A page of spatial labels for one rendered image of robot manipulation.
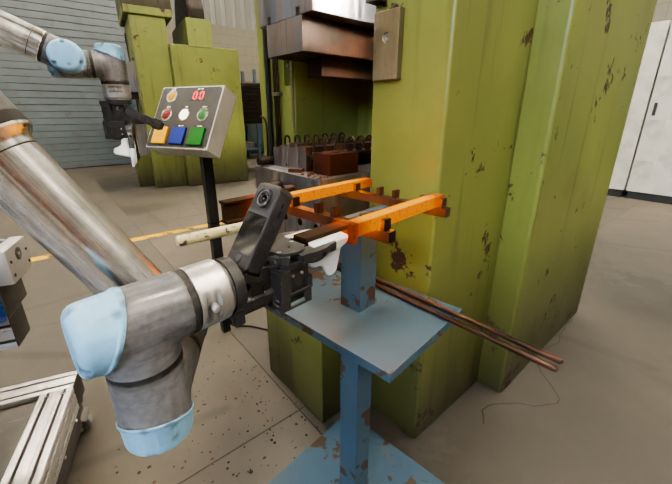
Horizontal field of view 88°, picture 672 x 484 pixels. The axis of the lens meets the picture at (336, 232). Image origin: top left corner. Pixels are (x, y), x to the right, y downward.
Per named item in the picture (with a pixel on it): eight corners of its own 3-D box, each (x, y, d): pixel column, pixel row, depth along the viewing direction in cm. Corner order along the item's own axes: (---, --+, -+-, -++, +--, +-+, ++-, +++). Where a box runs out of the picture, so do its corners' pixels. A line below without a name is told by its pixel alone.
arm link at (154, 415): (206, 384, 49) (195, 315, 45) (189, 458, 38) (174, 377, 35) (145, 392, 47) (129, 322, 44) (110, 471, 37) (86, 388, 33)
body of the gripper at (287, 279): (283, 281, 55) (211, 311, 47) (280, 229, 52) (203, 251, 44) (317, 298, 50) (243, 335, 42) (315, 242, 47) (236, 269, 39)
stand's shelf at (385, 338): (389, 383, 63) (390, 374, 63) (259, 304, 89) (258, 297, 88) (461, 316, 84) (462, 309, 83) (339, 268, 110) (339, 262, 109)
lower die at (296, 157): (306, 171, 115) (305, 145, 112) (274, 165, 129) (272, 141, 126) (390, 160, 140) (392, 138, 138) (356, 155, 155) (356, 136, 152)
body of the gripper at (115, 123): (109, 139, 114) (101, 100, 110) (139, 138, 117) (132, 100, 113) (106, 141, 107) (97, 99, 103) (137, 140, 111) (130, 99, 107)
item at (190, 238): (180, 249, 136) (177, 236, 134) (175, 246, 140) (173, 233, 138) (277, 226, 163) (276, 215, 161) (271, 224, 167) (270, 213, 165)
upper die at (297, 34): (302, 50, 103) (301, 13, 100) (267, 58, 117) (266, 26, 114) (395, 63, 129) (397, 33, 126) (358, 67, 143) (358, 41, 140)
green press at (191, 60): (149, 192, 499) (105, -54, 404) (131, 180, 589) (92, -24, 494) (283, 175, 630) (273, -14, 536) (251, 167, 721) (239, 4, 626)
